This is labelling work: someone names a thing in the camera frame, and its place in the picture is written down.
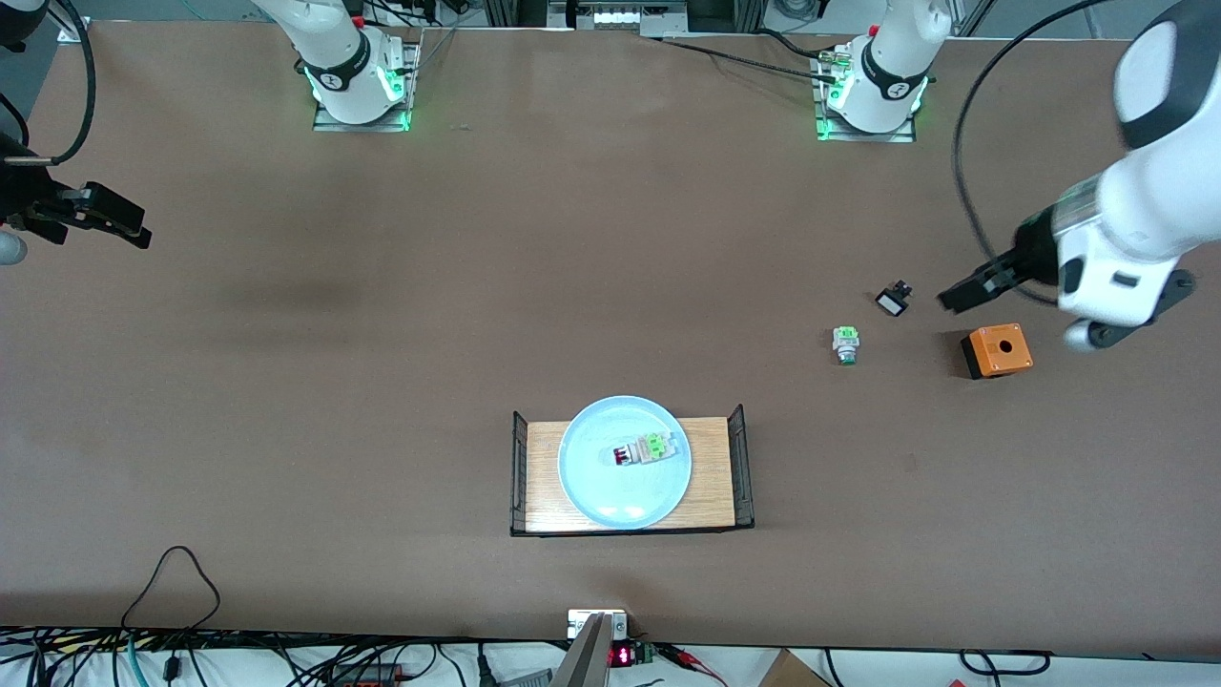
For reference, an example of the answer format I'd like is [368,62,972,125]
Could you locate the red push button switch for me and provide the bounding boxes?
[611,432,676,468]

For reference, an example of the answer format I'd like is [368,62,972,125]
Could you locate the black thin cable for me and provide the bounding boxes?
[959,649,1052,677]

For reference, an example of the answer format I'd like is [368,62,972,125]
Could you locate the orange power strip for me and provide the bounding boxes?
[329,665,406,687]

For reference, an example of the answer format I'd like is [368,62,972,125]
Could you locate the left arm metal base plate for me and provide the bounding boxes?
[813,48,919,144]

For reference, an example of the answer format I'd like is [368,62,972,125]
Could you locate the brown cardboard piece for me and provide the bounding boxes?
[758,649,836,687]

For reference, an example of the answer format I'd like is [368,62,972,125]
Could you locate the orange button enclosure box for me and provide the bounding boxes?
[960,323,1034,381]

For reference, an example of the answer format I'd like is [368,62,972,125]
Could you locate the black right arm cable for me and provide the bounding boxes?
[0,0,97,168]

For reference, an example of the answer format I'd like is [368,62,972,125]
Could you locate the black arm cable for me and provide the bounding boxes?
[951,0,1141,308]
[0,0,97,168]

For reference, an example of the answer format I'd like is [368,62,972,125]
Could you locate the wooden tray with wire sides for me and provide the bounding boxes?
[510,404,755,537]

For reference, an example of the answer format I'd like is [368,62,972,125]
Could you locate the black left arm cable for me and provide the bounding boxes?
[951,0,1141,308]

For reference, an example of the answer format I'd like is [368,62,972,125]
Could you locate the light blue round plate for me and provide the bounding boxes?
[558,395,693,531]

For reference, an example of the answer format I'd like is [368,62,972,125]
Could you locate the black cable across table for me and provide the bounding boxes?
[649,36,840,83]

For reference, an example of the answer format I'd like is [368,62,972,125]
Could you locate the black looped cable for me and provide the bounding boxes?
[121,546,222,635]

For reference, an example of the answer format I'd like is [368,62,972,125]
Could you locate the aluminium frame with lights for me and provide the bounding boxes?
[548,0,688,37]

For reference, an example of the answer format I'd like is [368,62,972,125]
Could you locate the red clip wires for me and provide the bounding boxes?
[658,644,731,687]

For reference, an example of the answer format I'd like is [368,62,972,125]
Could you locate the white metal bracket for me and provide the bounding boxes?
[568,609,629,640]

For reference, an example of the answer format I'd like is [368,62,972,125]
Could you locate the grey aluminium profile bar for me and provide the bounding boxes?
[551,614,611,687]

